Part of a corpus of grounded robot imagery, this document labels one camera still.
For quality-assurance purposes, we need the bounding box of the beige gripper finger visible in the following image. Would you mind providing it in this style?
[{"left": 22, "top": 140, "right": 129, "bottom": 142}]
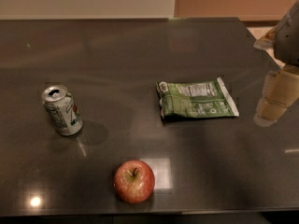
[
  {"left": 254, "top": 27, "right": 276, "bottom": 50},
  {"left": 254, "top": 65, "right": 299, "bottom": 127}
]

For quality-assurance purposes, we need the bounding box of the green jalapeno chip bag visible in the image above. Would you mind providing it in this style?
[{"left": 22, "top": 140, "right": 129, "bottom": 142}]
[{"left": 156, "top": 77, "right": 239, "bottom": 119}]

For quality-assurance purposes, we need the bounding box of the silver green soda can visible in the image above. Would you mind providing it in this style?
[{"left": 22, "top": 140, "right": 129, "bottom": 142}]
[{"left": 41, "top": 85, "right": 83, "bottom": 136}]

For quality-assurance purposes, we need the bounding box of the red apple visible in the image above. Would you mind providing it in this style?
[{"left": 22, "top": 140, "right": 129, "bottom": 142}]
[{"left": 114, "top": 160, "right": 155, "bottom": 203}]

